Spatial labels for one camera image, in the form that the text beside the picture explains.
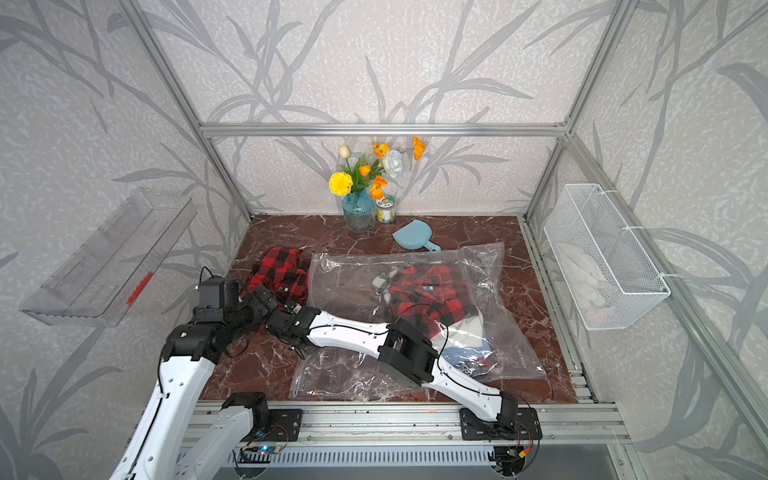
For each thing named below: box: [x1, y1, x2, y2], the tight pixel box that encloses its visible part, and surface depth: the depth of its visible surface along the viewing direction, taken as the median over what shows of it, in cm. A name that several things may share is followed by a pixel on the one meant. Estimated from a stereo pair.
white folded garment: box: [442, 315, 483, 349], surface depth 86 cm
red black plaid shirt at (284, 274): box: [240, 247, 311, 310], surface depth 101 cm
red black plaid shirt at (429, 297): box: [388, 266, 470, 338], surface depth 88 cm
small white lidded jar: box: [375, 194, 397, 224], surface depth 118 cm
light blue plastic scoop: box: [392, 219, 442, 252], surface depth 117 cm
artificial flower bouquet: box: [328, 137, 426, 201], surface depth 93 cm
